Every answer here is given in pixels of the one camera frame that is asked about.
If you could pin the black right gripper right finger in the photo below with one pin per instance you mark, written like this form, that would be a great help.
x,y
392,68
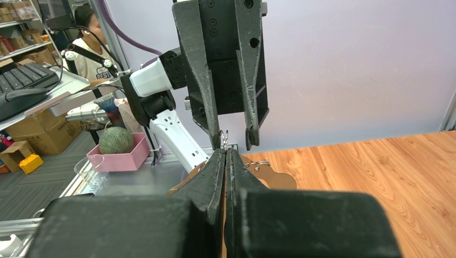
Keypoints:
x,y
264,222

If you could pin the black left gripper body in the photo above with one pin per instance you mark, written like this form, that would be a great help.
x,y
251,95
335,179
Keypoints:
x,y
221,42

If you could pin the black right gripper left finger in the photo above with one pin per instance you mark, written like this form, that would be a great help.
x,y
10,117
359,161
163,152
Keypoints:
x,y
185,223

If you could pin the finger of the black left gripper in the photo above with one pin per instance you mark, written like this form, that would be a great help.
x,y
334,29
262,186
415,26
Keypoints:
x,y
249,28
188,23

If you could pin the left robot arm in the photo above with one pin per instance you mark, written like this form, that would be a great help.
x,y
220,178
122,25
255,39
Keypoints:
x,y
157,113

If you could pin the pink box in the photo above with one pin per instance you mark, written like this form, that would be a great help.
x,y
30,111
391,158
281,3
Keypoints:
x,y
121,162

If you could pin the person in white shirt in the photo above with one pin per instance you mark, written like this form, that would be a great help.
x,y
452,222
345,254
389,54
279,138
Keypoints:
x,y
92,39

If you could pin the green melon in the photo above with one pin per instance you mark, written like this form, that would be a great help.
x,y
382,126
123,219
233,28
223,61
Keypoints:
x,y
116,140

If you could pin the yellow toy block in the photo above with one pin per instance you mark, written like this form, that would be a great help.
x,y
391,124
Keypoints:
x,y
31,163

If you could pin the cardboard box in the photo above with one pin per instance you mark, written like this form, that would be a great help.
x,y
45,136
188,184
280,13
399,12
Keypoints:
x,y
47,134

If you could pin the black keyboard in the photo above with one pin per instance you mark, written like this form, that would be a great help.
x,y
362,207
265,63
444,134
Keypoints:
x,y
29,75

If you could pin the black computer mouse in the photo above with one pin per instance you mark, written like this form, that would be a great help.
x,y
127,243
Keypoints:
x,y
17,101

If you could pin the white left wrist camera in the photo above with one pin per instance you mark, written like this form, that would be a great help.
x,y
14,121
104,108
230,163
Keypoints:
x,y
150,80

